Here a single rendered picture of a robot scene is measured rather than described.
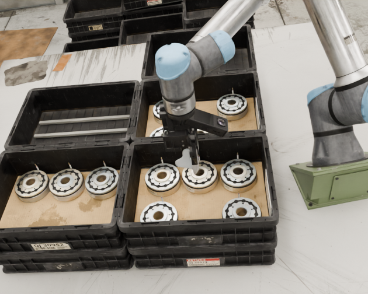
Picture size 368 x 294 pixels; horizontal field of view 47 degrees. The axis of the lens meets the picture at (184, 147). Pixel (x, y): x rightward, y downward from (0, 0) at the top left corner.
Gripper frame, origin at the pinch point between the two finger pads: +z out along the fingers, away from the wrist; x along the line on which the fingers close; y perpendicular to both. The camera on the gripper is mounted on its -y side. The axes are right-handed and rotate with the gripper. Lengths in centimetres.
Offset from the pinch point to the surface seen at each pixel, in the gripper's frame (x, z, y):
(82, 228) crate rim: 18.3, 1.5, 29.1
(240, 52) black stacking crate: -67, 12, -17
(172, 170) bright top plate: -5.2, 8.5, 8.2
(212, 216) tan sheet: 9.8, 11.5, -2.9
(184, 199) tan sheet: 3.5, 11.5, 4.8
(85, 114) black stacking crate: -37, 12, 41
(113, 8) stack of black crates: -203, 56, 64
